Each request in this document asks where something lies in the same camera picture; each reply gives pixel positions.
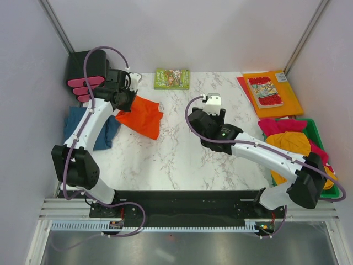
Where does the orange t shirt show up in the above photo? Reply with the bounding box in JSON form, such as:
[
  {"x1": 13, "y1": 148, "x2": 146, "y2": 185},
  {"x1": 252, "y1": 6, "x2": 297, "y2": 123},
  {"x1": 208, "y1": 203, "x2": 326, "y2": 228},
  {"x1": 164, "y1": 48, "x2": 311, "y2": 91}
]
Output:
[{"x1": 115, "y1": 96, "x2": 163, "y2": 140}]

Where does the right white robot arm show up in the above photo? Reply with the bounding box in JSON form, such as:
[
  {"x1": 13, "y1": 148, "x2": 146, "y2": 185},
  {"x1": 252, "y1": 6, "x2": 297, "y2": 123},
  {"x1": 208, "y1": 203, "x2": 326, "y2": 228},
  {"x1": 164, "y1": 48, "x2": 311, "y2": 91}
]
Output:
[{"x1": 185, "y1": 108, "x2": 327, "y2": 218}]

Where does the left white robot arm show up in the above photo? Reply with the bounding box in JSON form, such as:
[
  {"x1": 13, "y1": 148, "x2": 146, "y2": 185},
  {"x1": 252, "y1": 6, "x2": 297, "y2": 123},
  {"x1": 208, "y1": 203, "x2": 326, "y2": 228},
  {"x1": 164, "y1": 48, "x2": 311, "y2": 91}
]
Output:
[{"x1": 51, "y1": 71, "x2": 142, "y2": 217}]

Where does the blue folded t shirt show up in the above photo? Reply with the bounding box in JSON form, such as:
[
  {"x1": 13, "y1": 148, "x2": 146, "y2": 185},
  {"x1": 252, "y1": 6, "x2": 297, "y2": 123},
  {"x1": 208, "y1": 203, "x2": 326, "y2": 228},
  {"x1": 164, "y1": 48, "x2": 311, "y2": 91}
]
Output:
[{"x1": 63, "y1": 107, "x2": 121, "y2": 151}]

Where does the black pink drawer unit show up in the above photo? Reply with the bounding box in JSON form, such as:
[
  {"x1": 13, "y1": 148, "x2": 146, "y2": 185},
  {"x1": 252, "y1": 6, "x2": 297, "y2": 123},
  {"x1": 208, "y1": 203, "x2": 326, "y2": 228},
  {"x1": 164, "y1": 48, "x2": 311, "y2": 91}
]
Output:
[{"x1": 65, "y1": 50, "x2": 110, "y2": 103}]

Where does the green paperback book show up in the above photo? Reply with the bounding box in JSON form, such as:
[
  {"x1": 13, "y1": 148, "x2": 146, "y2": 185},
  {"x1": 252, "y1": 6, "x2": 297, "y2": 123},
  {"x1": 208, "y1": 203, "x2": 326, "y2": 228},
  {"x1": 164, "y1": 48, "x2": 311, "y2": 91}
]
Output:
[{"x1": 154, "y1": 68, "x2": 190, "y2": 90}]

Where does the red folder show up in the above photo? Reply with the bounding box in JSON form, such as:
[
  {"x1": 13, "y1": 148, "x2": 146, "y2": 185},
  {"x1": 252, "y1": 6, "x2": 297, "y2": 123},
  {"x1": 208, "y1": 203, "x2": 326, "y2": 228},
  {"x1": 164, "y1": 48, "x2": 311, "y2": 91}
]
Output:
[{"x1": 237, "y1": 77, "x2": 253, "y2": 105}]

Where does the magenta t shirt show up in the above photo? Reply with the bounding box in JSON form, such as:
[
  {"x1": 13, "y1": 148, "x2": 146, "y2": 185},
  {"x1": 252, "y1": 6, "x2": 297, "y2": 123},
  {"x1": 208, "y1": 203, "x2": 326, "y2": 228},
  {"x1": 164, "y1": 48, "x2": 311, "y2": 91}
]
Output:
[{"x1": 258, "y1": 119, "x2": 333, "y2": 171}]

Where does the red comic book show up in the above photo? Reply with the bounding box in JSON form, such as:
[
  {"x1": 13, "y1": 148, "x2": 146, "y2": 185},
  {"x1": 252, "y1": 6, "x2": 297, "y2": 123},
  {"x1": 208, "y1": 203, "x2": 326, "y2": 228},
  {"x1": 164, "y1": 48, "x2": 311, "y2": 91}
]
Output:
[{"x1": 247, "y1": 76, "x2": 284, "y2": 109}]

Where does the orange folder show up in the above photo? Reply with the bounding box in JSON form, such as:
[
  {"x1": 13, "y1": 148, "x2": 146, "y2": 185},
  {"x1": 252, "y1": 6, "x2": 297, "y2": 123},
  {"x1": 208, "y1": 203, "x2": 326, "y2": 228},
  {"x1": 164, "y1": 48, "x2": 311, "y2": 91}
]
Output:
[{"x1": 243, "y1": 70, "x2": 304, "y2": 119}]

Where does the yellow t shirt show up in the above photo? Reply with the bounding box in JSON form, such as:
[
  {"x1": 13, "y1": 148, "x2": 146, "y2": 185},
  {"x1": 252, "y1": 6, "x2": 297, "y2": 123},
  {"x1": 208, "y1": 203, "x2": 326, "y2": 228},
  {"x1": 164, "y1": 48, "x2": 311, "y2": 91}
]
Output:
[{"x1": 266, "y1": 131, "x2": 337, "y2": 180}]

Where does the green plastic bin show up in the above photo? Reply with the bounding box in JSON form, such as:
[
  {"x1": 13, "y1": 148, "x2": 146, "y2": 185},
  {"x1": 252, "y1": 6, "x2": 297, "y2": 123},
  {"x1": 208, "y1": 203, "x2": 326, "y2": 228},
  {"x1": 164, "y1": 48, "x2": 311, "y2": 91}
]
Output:
[{"x1": 261, "y1": 118, "x2": 340, "y2": 198}]

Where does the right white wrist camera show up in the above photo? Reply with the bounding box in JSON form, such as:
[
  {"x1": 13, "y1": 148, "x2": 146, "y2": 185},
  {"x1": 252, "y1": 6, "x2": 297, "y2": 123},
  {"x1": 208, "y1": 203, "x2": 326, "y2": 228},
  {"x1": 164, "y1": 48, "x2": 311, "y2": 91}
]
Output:
[{"x1": 202, "y1": 93, "x2": 222, "y2": 116}]

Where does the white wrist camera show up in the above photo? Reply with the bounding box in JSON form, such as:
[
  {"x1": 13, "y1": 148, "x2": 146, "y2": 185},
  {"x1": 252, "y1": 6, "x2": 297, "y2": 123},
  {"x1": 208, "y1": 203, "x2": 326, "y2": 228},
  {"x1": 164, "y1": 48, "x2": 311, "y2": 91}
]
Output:
[
  {"x1": 129, "y1": 72, "x2": 142, "y2": 92},
  {"x1": 202, "y1": 93, "x2": 222, "y2": 116}
]

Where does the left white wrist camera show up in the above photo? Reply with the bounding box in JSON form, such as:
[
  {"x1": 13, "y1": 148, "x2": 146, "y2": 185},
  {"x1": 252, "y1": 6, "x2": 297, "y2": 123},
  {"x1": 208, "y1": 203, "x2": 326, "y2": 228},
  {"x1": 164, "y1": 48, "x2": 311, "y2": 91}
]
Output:
[{"x1": 129, "y1": 72, "x2": 142, "y2": 92}]

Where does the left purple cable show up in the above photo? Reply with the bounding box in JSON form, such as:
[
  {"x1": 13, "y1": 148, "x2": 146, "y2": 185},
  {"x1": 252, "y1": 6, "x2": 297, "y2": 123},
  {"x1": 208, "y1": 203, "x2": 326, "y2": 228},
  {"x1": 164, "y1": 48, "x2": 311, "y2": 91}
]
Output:
[{"x1": 51, "y1": 46, "x2": 147, "y2": 251}]

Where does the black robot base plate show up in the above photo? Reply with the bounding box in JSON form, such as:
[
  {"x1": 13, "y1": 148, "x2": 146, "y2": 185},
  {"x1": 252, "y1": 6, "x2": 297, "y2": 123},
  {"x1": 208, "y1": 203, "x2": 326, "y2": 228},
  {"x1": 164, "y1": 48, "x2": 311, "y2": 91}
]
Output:
[{"x1": 89, "y1": 190, "x2": 286, "y2": 230}]

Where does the white slotted cable duct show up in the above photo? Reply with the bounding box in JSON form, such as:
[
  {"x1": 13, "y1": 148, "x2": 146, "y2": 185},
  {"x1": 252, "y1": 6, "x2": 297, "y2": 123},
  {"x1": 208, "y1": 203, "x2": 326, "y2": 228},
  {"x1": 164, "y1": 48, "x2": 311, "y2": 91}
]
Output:
[{"x1": 50, "y1": 220, "x2": 259, "y2": 232}]

